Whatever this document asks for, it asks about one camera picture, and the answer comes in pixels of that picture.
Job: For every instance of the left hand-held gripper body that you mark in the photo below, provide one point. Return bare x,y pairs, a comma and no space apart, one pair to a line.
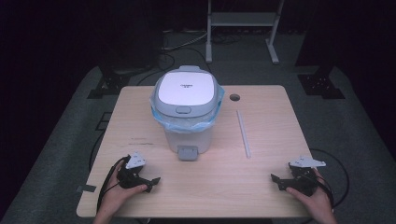
132,174

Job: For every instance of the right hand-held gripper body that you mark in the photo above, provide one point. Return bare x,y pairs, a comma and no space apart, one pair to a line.
303,180

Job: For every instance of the person's left hand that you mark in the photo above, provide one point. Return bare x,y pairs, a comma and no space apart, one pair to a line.
120,196

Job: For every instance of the person's right hand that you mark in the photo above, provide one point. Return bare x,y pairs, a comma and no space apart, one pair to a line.
319,200

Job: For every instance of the grey tape piece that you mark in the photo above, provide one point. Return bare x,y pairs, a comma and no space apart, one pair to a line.
86,188

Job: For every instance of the white straw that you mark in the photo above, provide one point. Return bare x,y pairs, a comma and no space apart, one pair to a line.
243,133

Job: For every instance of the black floor tape marking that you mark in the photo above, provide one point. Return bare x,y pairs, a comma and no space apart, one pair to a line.
104,121

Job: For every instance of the blue plastic bin liner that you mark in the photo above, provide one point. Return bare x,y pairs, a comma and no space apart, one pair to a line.
186,127

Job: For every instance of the black stand base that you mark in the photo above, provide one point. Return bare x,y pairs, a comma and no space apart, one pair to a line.
109,84
320,85

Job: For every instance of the white pedal trash can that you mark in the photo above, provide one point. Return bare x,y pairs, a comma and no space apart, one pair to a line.
186,88

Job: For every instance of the white metal stand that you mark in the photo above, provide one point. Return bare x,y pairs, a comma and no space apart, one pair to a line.
243,18

